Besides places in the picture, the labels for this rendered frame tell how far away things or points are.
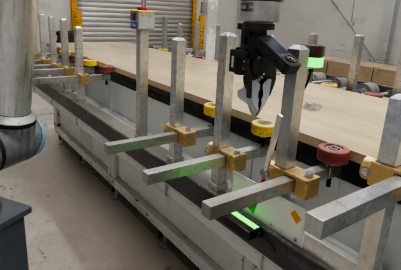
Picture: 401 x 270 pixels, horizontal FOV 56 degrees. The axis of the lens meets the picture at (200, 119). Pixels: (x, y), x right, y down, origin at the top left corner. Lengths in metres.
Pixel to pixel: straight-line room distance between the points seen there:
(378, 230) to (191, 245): 1.17
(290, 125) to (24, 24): 0.79
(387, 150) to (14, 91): 1.02
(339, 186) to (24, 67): 0.98
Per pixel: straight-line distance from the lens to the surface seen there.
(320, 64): 0.92
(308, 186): 0.91
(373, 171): 0.80
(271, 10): 0.84
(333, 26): 9.51
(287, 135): 0.91
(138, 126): 1.55
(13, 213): 1.33
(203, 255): 1.81
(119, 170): 2.50
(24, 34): 1.22
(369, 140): 1.17
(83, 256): 2.12
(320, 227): 0.57
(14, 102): 1.28
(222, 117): 1.09
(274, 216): 1.00
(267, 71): 0.87
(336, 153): 1.00
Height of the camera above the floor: 1.23
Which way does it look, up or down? 16 degrees down
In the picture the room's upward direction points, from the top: 3 degrees clockwise
